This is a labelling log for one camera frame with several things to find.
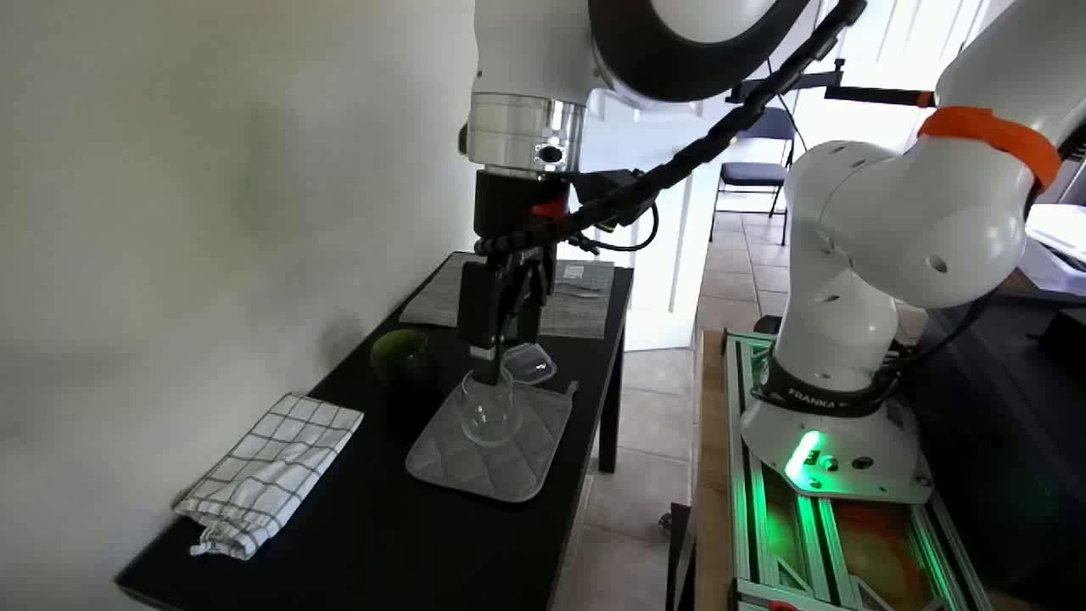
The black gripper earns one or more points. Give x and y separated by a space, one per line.
503 291

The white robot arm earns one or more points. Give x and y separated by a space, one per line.
875 230

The clear glass bowl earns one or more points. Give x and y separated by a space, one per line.
489 412

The green round cup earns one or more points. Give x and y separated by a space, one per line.
402 366

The black side table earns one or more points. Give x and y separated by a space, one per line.
373 539

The white checkered dish towel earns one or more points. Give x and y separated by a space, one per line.
255 488

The blue folding chair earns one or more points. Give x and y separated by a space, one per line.
762 159

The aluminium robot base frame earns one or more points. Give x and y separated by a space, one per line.
830 554

